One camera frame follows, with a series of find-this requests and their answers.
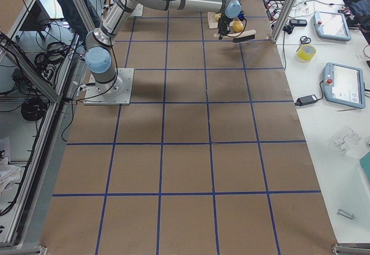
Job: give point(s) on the far teach pendant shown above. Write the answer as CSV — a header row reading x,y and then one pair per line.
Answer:
x,y
333,26

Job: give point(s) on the yellow tape roll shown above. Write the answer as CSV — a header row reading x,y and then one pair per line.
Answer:
x,y
306,52

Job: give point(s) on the near teach pendant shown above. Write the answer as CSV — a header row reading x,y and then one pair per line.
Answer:
x,y
344,85

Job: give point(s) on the orange potato toy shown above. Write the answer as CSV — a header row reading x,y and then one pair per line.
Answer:
x,y
237,26

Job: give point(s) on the metal clip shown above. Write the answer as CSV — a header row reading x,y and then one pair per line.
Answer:
x,y
346,214

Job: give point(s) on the black scissors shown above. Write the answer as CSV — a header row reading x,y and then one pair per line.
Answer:
x,y
304,40

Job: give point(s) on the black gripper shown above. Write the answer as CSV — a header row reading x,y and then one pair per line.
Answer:
x,y
222,23

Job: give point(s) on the teach pendant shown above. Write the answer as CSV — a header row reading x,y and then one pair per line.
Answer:
x,y
333,26
344,85

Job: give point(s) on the clear plastic packaging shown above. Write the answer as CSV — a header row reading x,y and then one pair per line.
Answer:
x,y
344,139

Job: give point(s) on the beige plastic dustpan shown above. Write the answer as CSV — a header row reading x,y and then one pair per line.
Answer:
x,y
211,22

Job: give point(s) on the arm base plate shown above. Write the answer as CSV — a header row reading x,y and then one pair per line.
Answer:
x,y
117,92
138,11

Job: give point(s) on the cream curved peel piece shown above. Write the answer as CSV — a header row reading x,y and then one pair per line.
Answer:
x,y
217,16

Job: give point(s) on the white hand brush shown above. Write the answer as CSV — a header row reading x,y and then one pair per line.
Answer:
x,y
240,37

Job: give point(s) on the black power adapter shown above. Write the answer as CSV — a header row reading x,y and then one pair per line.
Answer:
x,y
306,100

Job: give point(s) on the aluminium frame post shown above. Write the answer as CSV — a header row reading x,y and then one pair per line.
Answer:
x,y
281,21

